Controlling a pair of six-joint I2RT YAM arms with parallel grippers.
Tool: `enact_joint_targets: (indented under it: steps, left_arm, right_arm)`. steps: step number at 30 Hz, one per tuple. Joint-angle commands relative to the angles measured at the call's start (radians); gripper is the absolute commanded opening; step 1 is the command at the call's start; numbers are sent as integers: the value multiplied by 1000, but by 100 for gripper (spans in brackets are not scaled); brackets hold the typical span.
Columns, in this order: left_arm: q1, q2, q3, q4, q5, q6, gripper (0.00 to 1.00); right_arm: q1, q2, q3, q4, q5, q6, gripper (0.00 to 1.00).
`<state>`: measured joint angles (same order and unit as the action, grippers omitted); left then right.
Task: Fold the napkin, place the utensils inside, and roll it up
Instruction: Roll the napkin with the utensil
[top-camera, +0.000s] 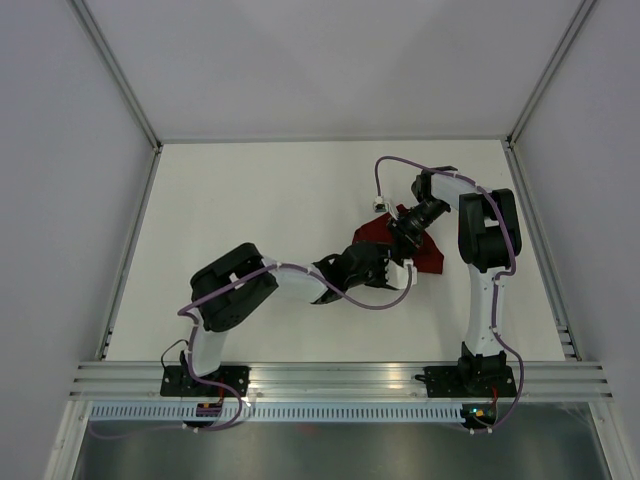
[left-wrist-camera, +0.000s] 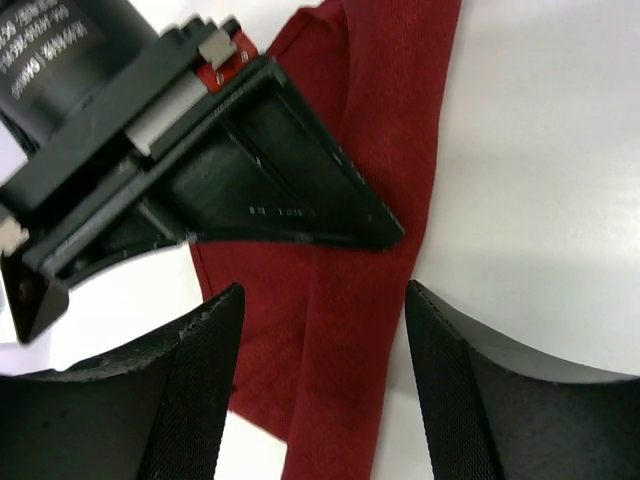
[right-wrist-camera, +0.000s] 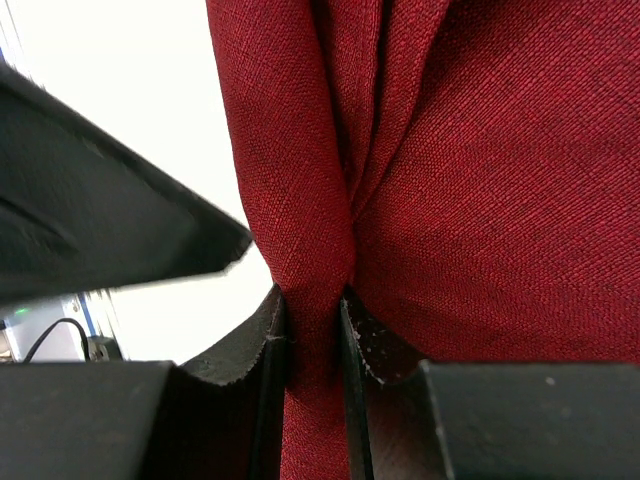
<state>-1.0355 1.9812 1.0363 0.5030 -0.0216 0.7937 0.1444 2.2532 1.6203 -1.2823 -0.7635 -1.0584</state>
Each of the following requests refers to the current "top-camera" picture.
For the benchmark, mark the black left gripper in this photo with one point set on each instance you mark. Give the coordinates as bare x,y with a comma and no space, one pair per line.
385,252

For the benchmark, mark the white slotted cable duct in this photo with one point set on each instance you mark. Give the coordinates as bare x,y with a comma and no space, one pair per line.
280,412

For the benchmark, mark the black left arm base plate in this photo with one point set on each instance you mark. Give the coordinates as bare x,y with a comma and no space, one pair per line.
177,382

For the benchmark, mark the aluminium frame post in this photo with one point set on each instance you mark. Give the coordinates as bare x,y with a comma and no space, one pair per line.
101,46
552,67

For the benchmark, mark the right aluminium frame post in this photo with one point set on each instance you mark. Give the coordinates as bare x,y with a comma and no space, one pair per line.
552,67

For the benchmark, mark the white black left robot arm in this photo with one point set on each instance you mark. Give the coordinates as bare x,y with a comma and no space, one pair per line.
229,290

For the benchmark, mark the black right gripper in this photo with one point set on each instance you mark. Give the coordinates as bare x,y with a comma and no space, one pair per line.
406,241

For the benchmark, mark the right aluminium side rail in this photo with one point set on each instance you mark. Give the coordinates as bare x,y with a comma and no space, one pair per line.
542,254

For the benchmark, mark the aluminium front rail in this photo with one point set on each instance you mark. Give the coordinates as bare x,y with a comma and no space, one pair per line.
553,381

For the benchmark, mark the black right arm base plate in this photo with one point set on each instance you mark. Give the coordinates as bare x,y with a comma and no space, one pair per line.
451,382

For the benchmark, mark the dark red cloth napkin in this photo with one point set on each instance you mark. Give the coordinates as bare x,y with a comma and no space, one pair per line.
427,259

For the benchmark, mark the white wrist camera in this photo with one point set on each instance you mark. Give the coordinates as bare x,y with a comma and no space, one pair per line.
381,204
400,276

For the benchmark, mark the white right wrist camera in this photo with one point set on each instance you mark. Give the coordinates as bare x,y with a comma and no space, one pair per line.
381,204

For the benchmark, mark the left aluminium side rail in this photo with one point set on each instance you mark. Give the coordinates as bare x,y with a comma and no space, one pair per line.
115,296

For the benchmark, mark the aluminium side rail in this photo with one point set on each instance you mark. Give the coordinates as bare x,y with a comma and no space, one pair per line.
542,254
115,296

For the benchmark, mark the left aluminium frame post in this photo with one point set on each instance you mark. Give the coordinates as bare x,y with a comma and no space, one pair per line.
101,46

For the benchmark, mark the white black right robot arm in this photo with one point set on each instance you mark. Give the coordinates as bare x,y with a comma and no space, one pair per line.
489,240

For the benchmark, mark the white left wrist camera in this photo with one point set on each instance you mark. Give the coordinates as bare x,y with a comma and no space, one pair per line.
400,276

